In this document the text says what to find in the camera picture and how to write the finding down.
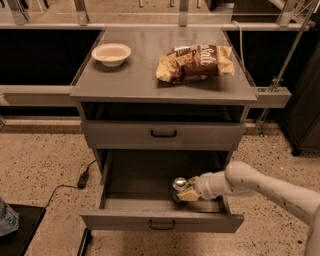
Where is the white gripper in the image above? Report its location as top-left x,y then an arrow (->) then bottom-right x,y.
177,171 -> 230,202

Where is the green soda can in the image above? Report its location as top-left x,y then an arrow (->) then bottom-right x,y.
172,177 -> 189,203

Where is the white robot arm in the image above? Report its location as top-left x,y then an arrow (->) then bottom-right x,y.
172,161 -> 320,256

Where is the open grey drawer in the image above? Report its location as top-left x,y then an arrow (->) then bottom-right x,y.
81,150 -> 244,233

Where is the grey drawer cabinet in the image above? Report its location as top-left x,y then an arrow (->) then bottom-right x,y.
71,26 -> 257,165

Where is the closed grey drawer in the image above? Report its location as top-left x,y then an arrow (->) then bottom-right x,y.
82,121 -> 244,151

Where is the brown yellow chip bag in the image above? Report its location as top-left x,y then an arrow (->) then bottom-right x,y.
156,44 -> 235,84

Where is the dark cabinet at right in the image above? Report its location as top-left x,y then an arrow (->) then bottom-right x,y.
280,42 -> 320,156

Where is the white bowl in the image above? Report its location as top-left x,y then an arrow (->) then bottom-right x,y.
91,43 -> 131,67

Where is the blue white plastic bag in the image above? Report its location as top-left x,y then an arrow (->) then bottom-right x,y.
0,197 -> 19,236

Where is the black floor mat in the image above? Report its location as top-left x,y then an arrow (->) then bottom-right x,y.
0,203 -> 47,256

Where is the metal tripod stand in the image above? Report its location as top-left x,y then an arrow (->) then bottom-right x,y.
254,0 -> 318,137

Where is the black power adapter with cable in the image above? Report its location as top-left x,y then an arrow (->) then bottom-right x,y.
45,160 -> 95,208

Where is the white cable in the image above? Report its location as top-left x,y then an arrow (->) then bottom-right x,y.
231,20 -> 247,73

